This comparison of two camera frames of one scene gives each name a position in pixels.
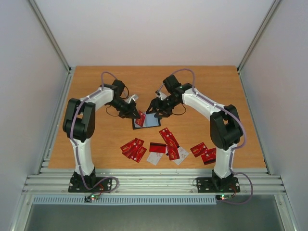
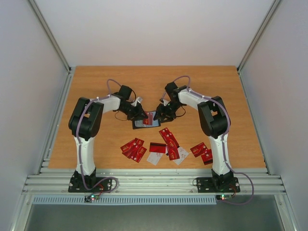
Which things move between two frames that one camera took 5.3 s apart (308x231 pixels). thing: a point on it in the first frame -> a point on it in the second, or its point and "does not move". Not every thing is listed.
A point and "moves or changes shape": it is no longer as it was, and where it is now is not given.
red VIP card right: x=199 y=149 does not move
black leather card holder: x=150 y=120 does not move
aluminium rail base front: x=152 y=181 does not move
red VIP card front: x=140 y=118 moves or changes shape
